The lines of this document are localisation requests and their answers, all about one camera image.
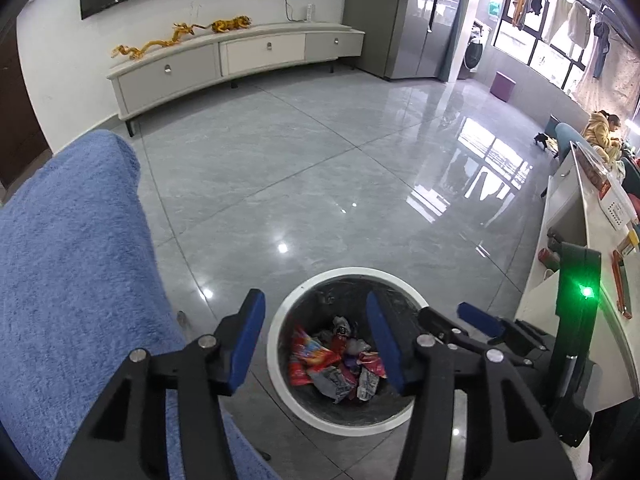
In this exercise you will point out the black hanging garment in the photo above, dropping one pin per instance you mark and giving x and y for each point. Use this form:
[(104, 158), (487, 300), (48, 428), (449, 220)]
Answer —
[(536, 4)]

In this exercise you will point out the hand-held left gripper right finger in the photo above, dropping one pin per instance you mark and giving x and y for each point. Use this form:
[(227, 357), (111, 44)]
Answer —
[(385, 340)]

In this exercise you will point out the blue fluffy blanket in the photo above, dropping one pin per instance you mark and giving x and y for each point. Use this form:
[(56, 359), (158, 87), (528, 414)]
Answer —
[(65, 260)]

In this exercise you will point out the white hanging garment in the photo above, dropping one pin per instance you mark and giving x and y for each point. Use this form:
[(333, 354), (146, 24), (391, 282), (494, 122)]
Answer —
[(557, 20), (580, 25)]

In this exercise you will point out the red triangular snack packet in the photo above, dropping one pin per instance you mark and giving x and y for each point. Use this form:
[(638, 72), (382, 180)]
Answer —
[(307, 355)]

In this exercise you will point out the white grey television stand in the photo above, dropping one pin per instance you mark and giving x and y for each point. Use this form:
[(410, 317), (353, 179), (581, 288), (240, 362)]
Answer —
[(200, 67)]

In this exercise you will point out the purple stool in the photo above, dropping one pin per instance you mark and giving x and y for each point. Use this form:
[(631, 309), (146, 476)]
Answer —
[(502, 85)]

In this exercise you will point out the brown door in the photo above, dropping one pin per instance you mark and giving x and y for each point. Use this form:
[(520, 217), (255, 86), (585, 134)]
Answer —
[(20, 110)]

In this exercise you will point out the red box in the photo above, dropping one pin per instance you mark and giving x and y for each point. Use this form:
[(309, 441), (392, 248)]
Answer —
[(596, 180)]

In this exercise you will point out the white power strip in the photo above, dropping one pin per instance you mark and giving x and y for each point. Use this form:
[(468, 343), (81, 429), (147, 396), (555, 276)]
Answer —
[(310, 12)]

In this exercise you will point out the teal chair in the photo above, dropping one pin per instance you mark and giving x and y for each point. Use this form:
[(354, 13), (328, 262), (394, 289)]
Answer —
[(567, 135)]

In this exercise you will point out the blue grey hanging garment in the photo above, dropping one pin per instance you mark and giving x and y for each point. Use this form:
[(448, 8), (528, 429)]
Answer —
[(602, 50)]

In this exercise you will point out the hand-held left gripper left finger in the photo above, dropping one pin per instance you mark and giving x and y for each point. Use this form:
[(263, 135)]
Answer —
[(247, 340)]

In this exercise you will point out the white trash bin black liner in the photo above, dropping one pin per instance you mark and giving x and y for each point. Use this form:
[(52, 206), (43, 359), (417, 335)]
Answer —
[(320, 422)]

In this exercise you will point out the clear plastic bag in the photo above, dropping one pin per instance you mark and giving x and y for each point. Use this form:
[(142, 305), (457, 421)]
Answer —
[(359, 346)]

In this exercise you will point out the yellow hanging garment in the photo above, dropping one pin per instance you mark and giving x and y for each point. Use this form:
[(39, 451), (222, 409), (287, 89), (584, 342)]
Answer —
[(521, 7)]

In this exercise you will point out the grey refrigerator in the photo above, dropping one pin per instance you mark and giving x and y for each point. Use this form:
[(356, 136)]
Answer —
[(400, 20)]

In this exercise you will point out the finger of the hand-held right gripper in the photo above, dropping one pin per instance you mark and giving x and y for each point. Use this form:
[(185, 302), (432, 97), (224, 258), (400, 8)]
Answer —
[(480, 319), (445, 327)]

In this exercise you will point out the golden dragon figurine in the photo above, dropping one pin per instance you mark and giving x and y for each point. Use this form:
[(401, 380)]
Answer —
[(182, 32), (145, 49)]

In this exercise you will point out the white counter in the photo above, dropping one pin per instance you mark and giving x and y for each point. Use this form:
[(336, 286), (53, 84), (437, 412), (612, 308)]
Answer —
[(565, 210)]

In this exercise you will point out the golden tiger figurine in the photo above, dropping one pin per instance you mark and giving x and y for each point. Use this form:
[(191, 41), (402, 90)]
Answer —
[(230, 24)]

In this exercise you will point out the white washing machine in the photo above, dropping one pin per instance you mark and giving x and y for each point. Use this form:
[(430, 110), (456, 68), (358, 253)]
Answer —
[(472, 55)]

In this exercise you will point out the red orange noodle packet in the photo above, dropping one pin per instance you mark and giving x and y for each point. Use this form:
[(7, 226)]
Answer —
[(372, 365)]

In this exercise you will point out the black framed window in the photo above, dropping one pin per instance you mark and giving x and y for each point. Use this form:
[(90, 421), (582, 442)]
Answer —
[(535, 55)]

